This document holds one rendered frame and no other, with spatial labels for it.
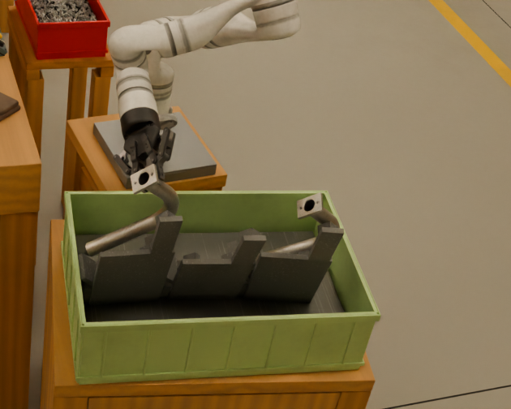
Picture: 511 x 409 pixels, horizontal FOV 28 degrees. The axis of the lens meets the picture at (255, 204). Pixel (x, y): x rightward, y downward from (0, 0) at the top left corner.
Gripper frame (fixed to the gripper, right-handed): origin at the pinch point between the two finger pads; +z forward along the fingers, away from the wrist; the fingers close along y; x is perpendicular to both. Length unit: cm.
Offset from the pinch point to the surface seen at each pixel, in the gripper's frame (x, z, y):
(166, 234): 8.7, 7.0, -3.6
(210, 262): 20.9, 9.7, -1.9
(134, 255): 10.1, 7.2, -12.5
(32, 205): 29, -31, -51
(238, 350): 34.0, 23.8, -6.5
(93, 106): 70, -87, -57
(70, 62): 53, -91, -51
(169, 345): 22.0, 22.3, -15.3
